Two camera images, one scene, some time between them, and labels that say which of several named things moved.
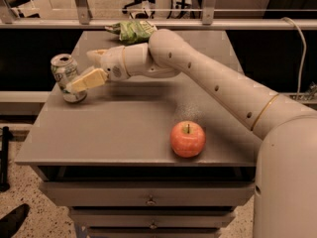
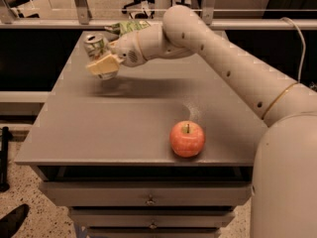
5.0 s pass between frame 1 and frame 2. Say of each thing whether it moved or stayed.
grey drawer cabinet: stayed
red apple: stayed
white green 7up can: moved
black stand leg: stayed
